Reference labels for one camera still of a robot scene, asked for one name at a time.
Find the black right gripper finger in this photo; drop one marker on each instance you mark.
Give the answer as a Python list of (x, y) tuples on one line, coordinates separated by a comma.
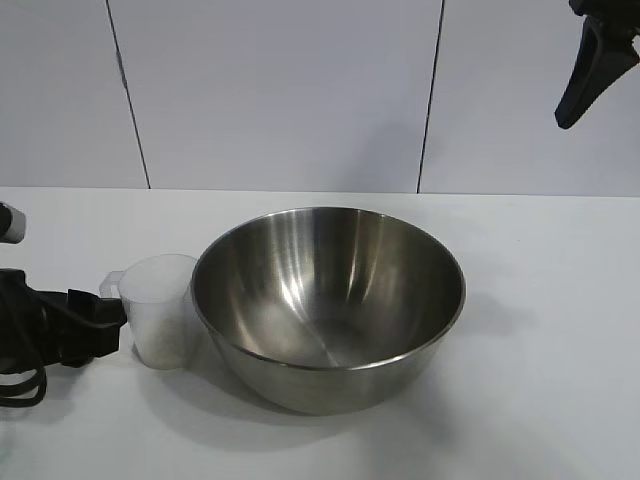
[(592, 60)]

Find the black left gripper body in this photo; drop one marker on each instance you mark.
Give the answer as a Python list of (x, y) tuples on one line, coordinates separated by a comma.
[(35, 325)]

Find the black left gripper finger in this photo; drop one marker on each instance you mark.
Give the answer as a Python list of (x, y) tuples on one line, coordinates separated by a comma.
[(90, 345), (95, 310)]

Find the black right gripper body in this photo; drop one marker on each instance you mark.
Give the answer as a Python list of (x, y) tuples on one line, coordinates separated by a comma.
[(610, 12)]

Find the clear plastic measuring cup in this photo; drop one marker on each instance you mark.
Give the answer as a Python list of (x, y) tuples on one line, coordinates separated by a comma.
[(155, 300)]

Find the stainless steel mixing bowl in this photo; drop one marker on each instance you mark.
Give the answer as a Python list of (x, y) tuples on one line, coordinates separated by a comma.
[(325, 300)]

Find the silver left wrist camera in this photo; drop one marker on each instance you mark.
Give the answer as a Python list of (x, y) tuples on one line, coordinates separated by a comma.
[(15, 225)]

